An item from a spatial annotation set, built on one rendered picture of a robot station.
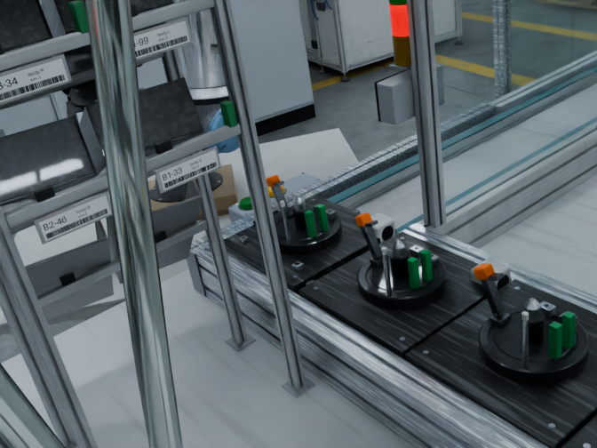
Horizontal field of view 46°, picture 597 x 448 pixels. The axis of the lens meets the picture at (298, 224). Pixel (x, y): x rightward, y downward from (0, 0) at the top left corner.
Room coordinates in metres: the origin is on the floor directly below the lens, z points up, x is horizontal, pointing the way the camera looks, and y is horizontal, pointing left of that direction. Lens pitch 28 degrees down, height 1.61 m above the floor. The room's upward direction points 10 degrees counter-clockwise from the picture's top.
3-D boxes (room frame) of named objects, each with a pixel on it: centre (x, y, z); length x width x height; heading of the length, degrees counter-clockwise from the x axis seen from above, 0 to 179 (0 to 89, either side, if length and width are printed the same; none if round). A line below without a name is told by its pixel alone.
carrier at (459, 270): (0.93, -0.15, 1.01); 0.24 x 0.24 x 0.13; 33
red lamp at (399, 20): (1.15, -0.23, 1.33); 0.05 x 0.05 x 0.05
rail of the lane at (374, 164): (1.42, -0.16, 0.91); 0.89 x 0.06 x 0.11; 123
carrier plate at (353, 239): (1.15, -0.01, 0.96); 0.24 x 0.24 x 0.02; 33
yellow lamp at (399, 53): (1.15, -0.23, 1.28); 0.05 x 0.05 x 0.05
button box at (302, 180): (1.37, 0.04, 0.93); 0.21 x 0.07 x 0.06; 123
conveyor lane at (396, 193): (1.29, -0.27, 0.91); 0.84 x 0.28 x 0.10; 123
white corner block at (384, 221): (1.12, -0.14, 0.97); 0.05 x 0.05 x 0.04; 33
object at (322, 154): (1.58, 0.26, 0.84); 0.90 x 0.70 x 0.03; 93
